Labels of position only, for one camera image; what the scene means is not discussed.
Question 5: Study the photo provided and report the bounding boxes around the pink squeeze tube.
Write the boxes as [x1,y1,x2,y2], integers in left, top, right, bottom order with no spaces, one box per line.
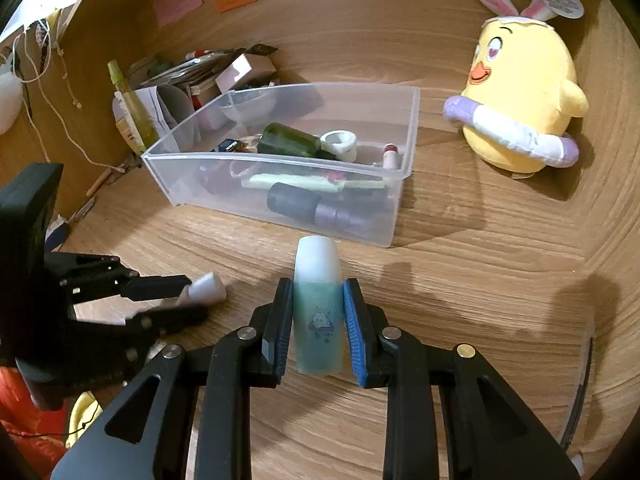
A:
[153,272,228,310]

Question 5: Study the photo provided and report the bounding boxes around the blue card box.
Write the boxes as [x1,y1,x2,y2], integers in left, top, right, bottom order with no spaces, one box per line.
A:
[214,138,246,153]

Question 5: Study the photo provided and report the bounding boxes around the pale green tube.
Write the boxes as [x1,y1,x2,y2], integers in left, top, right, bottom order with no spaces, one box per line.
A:
[241,174,386,193]

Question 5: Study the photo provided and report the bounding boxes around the black purple mascara tube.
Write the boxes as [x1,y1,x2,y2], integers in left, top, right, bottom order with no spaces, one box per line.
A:
[267,183,385,237]

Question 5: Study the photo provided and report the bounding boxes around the teal white small bottle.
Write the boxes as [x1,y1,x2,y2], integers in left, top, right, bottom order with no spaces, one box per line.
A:
[293,235,344,376]

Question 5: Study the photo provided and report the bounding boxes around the dark green glass bottle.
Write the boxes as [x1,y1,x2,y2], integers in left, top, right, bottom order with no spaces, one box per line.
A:
[257,122,337,160]

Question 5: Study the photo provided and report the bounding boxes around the red white lip balm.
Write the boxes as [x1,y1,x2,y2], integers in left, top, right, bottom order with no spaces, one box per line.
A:
[383,143,401,170]

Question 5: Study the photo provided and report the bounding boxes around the white tape roll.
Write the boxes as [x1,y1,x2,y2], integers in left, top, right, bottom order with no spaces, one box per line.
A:
[320,130,358,162]

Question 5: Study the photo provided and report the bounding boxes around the red paper envelope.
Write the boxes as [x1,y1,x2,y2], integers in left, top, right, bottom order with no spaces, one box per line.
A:
[196,160,253,196]

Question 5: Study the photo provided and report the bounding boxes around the white blue carton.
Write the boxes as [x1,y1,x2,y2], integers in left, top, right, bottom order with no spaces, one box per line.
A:
[44,216,70,252]

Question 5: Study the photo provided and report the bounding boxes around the eyeglasses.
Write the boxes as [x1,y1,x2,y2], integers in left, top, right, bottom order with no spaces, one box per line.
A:
[67,157,142,224]

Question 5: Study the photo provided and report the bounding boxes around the yellow green spray bottle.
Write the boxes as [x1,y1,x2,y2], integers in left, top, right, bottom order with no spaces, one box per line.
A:
[107,60,158,153]

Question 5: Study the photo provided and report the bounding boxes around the beige cosmetic tube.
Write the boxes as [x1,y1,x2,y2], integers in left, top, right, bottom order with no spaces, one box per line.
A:
[112,92,145,155]

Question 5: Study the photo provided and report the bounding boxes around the white folded paper stack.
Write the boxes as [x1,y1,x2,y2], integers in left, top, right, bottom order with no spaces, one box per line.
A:
[134,86,194,140]

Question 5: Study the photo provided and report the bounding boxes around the white fluffy pompom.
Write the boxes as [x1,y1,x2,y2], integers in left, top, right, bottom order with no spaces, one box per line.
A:
[0,64,23,134]

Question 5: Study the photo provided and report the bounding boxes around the stack of books and papers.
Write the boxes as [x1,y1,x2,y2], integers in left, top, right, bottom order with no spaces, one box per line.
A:
[140,44,278,88]

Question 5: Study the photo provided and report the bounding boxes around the ceramic bowl with trinkets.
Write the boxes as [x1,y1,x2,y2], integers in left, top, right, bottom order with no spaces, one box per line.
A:
[218,90,277,125]

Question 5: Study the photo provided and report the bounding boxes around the red white marker pen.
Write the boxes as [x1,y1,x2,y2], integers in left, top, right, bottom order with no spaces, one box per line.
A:
[184,49,228,61]

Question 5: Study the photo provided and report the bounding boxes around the small white pink box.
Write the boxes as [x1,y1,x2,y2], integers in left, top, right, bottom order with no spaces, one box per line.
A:
[215,53,276,93]

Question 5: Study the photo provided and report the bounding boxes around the clear plastic storage bin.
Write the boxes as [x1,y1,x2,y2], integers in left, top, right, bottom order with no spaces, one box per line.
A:
[143,82,421,247]

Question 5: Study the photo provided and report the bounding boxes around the pink sticky note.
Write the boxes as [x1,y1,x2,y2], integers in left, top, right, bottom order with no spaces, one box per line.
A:
[153,0,203,27]

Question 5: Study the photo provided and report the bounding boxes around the yellow chick plush toy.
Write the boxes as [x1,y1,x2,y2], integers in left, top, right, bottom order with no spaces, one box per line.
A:
[442,0,589,178]

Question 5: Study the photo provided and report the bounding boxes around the white cord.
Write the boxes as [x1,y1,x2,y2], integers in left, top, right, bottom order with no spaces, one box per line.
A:
[0,14,126,174]

